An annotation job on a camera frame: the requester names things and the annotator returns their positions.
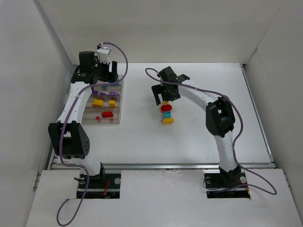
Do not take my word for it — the red rounded lego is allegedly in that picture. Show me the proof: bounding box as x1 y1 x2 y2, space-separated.
160 105 172 113

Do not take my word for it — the purple lego block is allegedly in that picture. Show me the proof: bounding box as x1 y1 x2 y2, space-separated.
108 91 120 99

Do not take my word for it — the purple tan lego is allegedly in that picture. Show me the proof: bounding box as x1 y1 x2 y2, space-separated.
98 92 108 98

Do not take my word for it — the yellow orange lego block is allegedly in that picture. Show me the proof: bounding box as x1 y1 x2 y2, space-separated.
109 100 116 106

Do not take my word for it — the yellow lego plate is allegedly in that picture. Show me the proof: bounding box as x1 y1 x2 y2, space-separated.
162 118 175 124

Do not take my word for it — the small yellow lego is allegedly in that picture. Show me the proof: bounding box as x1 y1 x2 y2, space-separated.
92 99 104 107

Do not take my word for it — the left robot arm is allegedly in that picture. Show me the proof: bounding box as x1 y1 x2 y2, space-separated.
48 47 118 179

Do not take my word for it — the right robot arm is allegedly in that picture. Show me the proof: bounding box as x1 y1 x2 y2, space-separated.
151 67 241 188

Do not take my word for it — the clear bin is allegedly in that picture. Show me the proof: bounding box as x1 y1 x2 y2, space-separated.
97 75 125 86
86 96 123 107
92 85 123 96
82 107 121 125

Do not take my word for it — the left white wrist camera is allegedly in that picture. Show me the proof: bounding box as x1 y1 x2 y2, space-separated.
96 46 112 64

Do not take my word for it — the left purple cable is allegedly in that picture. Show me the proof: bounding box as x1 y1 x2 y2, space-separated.
56 41 129 227

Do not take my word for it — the purple cable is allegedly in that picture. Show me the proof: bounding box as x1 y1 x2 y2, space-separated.
144 68 277 196
56 41 129 227

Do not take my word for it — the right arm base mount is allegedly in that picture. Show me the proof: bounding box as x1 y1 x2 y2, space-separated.
203 172 250 199

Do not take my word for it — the aluminium rail front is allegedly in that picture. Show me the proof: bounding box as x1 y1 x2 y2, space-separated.
47 163 277 170

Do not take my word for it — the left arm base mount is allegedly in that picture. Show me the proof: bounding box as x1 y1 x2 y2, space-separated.
84 173 121 199

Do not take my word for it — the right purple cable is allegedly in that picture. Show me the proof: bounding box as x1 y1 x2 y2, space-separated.
144 68 277 196

